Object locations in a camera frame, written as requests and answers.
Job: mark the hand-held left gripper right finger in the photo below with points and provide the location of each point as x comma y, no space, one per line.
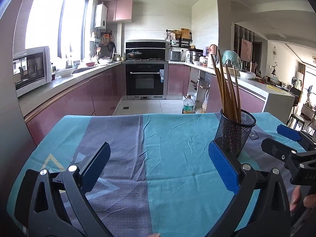
222,165

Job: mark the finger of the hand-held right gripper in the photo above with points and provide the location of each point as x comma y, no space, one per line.
288,132
274,148

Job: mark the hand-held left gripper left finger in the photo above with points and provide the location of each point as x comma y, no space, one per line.
96,167

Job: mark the black mesh utensil holder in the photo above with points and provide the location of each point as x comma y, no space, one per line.
237,133

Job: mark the bunch of bamboo chopsticks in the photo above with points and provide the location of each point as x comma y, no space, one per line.
228,98

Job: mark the person's right hand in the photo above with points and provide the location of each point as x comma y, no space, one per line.
295,198

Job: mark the dark dining chair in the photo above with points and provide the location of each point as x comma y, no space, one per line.
295,119

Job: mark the yellow ruler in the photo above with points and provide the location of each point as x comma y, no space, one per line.
274,87

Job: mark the teal and grey tablecloth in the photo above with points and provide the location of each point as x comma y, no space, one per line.
172,165

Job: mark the pink base cabinet run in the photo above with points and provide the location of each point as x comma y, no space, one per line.
249,101
74,98

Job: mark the cooking oil bottle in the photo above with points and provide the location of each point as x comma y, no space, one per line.
188,106

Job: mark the plastic-wrapped bowl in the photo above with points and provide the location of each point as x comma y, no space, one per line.
246,75

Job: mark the round wooden tray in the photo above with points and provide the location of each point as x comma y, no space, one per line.
238,72

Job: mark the teal food cover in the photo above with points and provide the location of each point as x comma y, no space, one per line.
230,56

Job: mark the built-in black oven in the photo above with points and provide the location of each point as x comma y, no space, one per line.
147,81

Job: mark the white bowl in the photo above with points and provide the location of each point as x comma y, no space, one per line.
64,72

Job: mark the pink bowl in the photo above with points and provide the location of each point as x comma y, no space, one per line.
90,64

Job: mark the white wash basin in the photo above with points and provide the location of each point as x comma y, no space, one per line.
105,61

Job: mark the pink thermos jug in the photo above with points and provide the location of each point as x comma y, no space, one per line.
212,50

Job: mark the stainless steel pot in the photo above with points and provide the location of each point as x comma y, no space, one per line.
194,57

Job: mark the purple jug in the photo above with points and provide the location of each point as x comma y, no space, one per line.
205,51

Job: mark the white microwave oven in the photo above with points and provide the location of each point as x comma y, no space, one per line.
32,70

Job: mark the grey rice cooker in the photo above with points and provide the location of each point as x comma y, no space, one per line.
175,56

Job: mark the pot with glass lid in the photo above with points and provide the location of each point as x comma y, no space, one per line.
134,54

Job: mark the hanging frying pan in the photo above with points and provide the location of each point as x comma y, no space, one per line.
111,46

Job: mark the black range hood panel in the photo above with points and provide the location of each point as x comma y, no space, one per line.
148,45

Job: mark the wooden cutting board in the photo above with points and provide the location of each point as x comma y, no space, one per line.
185,33

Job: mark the white water heater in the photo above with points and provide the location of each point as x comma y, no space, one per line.
100,16

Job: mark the kitchen window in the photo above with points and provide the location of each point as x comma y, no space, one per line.
47,17

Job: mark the framed wall picture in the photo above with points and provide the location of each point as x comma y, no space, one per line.
246,49

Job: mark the black wall rack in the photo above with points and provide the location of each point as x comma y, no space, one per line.
185,42

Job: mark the pink wall cabinet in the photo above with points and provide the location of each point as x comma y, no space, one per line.
119,9

